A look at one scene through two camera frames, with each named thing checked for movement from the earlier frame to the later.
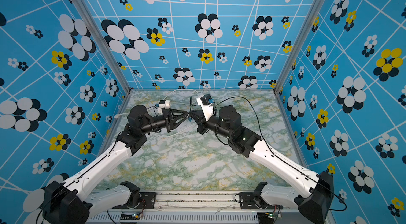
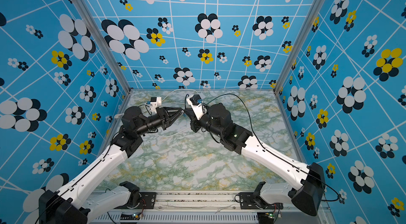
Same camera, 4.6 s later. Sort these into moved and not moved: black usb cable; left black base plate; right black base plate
Moved: black usb cable
Not moved: left black base plate; right black base plate
